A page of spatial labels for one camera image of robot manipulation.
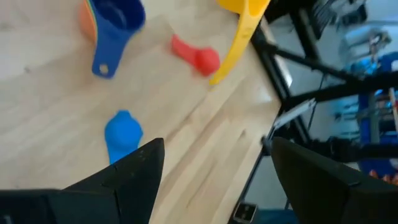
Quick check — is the dark blue measuring cup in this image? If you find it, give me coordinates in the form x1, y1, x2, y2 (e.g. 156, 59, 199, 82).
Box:
90, 0, 147, 79

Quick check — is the person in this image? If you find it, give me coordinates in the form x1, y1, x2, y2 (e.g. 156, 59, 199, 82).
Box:
351, 29, 398, 94

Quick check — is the small medium blue measuring cup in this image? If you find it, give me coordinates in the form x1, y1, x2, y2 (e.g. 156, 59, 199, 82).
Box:
104, 109, 144, 165

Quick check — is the light blue measuring scoop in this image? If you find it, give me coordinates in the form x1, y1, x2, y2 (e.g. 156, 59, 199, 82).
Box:
77, 0, 98, 44

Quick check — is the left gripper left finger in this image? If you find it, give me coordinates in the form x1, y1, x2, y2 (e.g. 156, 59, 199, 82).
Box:
58, 138, 165, 224

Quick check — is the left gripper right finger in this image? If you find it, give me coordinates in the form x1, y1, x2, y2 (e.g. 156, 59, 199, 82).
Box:
270, 136, 398, 224

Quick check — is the red measuring cup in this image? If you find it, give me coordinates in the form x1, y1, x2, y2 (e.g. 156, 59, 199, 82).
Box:
170, 34, 221, 77

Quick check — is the yellow measuring cup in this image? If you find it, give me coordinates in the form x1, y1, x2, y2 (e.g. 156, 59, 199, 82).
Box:
208, 0, 271, 86

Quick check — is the black aluminium table frame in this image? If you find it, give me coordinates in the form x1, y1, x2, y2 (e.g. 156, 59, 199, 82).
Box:
228, 6, 398, 218

